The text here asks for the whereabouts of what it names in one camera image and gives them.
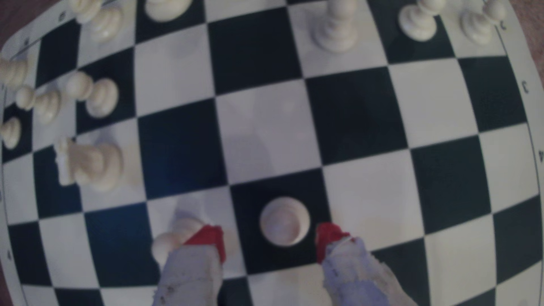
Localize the white pawn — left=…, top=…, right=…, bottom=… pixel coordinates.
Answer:
left=151, top=204, right=213, bottom=269
left=259, top=196, right=311, bottom=248
left=15, top=85, right=62, bottom=125
left=312, top=0, right=358, bottom=54
left=460, top=0, right=508, bottom=45
left=65, top=71, right=120, bottom=119
left=398, top=0, right=447, bottom=42
left=0, top=117, right=22, bottom=150

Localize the green and white chess mat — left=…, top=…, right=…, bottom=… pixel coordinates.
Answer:
left=0, top=0, right=544, bottom=306

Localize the white king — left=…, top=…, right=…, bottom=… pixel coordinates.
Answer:
left=144, top=0, right=194, bottom=23

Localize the white rook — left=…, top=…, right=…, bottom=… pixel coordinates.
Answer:
left=0, top=57, right=29, bottom=90

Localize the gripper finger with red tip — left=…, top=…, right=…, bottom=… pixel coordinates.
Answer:
left=316, top=222, right=418, bottom=306
left=152, top=225, right=227, bottom=306

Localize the white knight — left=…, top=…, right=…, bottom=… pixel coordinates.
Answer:
left=54, top=136, right=125, bottom=193

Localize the white bishop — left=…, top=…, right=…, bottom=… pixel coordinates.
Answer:
left=68, top=0, right=124, bottom=43

